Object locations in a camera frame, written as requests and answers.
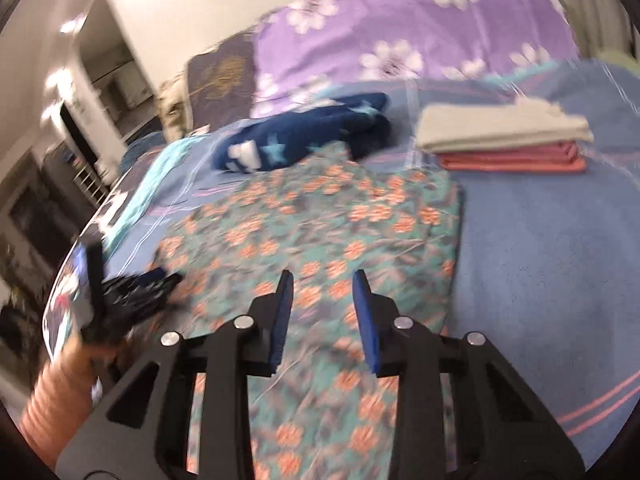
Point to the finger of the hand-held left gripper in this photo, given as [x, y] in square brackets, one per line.
[150, 296]
[152, 276]

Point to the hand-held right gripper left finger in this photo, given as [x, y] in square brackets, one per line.
[281, 320]

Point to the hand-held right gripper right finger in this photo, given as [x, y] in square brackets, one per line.
[365, 320]

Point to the teal floral garment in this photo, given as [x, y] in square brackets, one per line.
[310, 220]

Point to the person's left forearm orange sleeve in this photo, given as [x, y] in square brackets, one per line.
[65, 400]

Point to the turquoise cloth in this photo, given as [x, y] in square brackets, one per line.
[160, 170]

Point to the crumpled beige cloth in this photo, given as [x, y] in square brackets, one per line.
[172, 105]

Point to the navy star print garment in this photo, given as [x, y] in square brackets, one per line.
[300, 135]

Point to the dark blue patterned cover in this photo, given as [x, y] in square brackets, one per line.
[220, 85]

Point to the folded pink cloth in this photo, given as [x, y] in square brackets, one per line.
[515, 160]

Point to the folded beige cloth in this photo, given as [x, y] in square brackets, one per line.
[500, 127]

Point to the purple floral pillow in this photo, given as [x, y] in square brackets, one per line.
[400, 15]

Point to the green cushion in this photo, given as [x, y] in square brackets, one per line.
[617, 57]

